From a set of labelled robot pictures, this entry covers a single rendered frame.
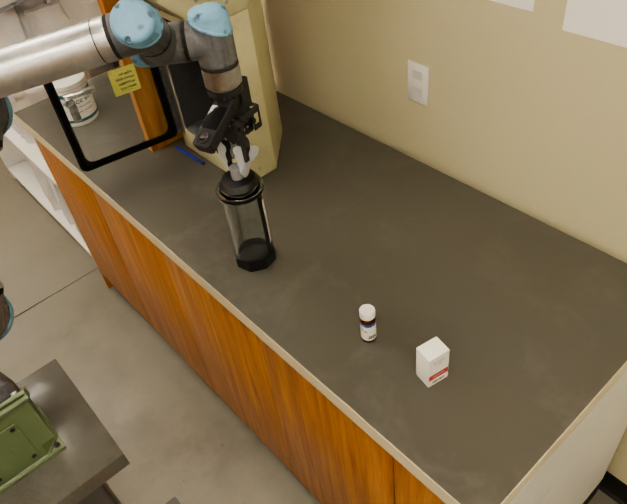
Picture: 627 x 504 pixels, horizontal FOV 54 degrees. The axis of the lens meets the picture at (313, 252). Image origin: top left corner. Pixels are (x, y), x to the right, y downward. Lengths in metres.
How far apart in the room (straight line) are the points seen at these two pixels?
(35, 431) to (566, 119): 1.25
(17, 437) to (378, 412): 0.66
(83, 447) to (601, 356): 1.03
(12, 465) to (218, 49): 0.85
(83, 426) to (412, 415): 0.65
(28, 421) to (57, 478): 0.13
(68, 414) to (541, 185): 1.19
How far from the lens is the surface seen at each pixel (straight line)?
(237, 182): 1.37
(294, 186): 1.74
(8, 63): 1.17
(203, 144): 1.24
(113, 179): 1.95
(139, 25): 1.08
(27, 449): 1.30
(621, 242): 1.58
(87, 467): 1.30
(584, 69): 1.42
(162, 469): 2.36
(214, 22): 1.19
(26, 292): 3.21
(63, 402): 1.41
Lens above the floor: 1.99
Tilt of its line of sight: 43 degrees down
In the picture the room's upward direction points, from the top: 8 degrees counter-clockwise
